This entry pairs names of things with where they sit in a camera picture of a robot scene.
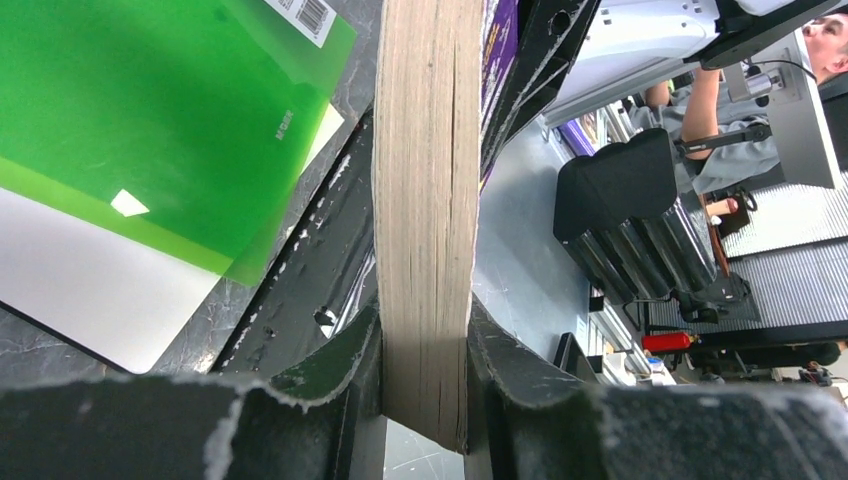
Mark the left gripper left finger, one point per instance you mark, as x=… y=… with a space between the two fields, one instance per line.
x=319 y=419

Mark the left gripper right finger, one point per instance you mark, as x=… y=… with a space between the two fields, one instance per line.
x=530 y=420

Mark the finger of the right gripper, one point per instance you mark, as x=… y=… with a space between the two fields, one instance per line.
x=529 y=49

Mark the purple cover book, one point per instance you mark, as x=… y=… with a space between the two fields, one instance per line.
x=426 y=182

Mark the green plastic folder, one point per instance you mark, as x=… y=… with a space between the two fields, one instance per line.
x=181 y=125

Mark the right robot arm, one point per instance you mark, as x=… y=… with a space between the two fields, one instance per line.
x=633 y=44

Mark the person in background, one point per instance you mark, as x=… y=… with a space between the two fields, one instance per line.
x=703 y=109

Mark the black office chair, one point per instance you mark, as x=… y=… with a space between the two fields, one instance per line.
x=640 y=236

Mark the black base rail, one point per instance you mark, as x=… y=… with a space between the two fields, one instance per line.
x=309 y=293

